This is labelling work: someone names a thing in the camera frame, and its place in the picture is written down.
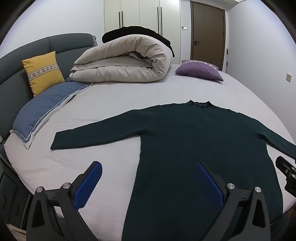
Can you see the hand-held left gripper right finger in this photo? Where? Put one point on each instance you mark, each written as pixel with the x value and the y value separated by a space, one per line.
pixel 209 185

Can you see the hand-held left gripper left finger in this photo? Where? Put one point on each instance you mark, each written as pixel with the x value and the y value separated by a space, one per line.
pixel 89 185

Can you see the dark green sweater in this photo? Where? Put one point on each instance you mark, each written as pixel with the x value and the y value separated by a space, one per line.
pixel 189 148

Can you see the bed with grey headboard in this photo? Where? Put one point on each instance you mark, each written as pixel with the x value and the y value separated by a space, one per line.
pixel 111 111

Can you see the dark bedside cabinet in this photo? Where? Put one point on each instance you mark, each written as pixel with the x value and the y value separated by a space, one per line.
pixel 11 197

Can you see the blue pillow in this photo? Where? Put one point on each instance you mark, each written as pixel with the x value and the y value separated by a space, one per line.
pixel 44 106

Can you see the purple cushion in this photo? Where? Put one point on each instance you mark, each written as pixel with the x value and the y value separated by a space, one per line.
pixel 198 70

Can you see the yellow patterned cushion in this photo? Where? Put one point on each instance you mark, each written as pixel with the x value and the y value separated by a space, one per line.
pixel 44 73

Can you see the beige folded duvet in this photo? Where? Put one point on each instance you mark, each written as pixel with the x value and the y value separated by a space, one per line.
pixel 124 62

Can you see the brown door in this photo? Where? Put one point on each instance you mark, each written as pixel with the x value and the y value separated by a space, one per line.
pixel 207 34

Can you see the black cloth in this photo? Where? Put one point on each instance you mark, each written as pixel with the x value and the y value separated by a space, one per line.
pixel 138 31

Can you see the white wardrobe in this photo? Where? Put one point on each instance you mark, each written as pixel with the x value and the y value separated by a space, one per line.
pixel 141 16

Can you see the wall socket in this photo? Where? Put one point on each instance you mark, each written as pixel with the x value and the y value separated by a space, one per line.
pixel 288 77

